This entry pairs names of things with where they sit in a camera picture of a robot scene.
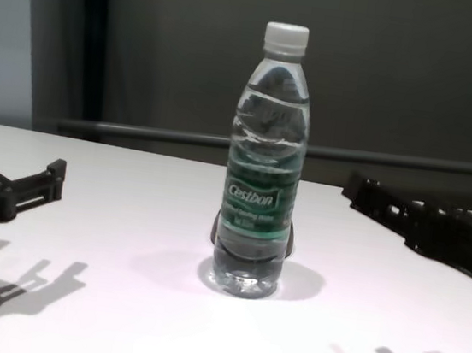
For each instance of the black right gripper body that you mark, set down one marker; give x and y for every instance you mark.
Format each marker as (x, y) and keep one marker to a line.
(464, 243)

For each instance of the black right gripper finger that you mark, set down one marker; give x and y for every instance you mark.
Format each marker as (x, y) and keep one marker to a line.
(364, 181)
(386, 216)

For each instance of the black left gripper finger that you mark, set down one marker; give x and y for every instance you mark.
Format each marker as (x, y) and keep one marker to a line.
(36, 191)

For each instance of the clear water bottle green label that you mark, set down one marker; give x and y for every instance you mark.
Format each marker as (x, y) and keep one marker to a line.
(263, 167)

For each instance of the green push button black base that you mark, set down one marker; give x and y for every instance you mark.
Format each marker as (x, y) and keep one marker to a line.
(291, 243)

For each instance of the dark horizontal wall rail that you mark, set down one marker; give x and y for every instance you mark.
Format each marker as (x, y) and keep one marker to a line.
(138, 131)

